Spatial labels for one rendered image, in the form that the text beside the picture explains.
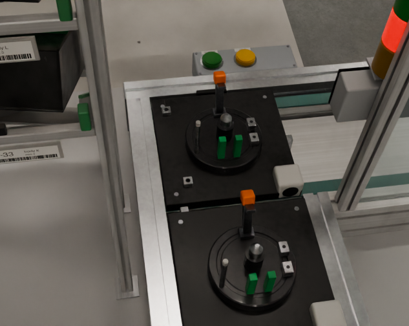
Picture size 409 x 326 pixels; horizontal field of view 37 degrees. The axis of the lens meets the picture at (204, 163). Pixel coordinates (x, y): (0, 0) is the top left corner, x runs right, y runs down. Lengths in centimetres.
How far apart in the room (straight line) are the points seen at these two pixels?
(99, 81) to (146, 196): 44
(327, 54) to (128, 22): 140
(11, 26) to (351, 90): 47
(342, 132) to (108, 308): 56
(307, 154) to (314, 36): 165
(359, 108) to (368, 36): 198
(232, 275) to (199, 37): 68
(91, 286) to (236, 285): 28
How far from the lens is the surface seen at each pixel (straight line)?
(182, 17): 151
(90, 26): 59
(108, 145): 71
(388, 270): 116
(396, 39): 81
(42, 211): 118
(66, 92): 73
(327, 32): 284
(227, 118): 105
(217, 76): 107
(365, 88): 87
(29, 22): 58
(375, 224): 115
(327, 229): 106
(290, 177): 106
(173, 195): 104
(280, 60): 128
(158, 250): 101
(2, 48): 60
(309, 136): 121
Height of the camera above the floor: 185
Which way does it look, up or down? 54 degrees down
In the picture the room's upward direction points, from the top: 4 degrees clockwise
